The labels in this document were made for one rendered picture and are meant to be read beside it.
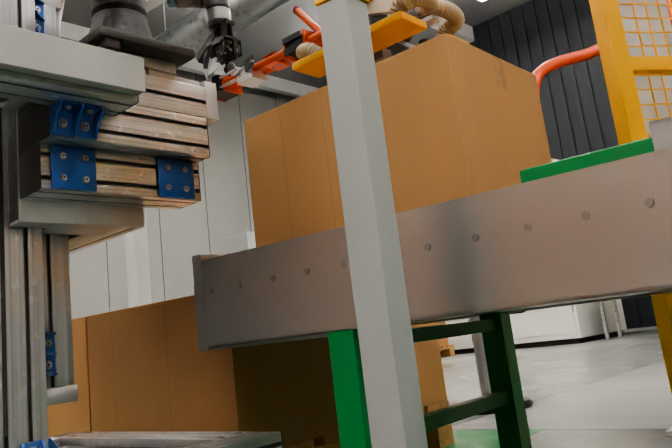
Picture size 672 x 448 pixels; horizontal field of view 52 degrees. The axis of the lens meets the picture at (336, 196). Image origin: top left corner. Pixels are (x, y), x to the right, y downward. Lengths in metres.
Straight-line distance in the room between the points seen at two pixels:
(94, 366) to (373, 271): 1.27
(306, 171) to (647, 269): 0.80
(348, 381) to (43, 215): 0.67
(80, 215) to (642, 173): 1.05
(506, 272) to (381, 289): 0.22
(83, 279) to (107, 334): 10.29
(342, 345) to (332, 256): 0.16
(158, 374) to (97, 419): 0.30
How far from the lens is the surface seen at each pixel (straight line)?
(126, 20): 1.55
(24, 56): 1.26
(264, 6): 9.47
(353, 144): 1.07
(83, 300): 12.33
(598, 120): 12.87
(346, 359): 1.29
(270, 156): 1.66
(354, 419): 1.30
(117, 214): 1.54
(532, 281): 1.11
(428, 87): 1.39
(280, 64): 1.98
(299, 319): 1.36
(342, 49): 1.12
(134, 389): 2.00
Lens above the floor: 0.39
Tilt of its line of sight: 12 degrees up
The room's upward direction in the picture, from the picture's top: 7 degrees counter-clockwise
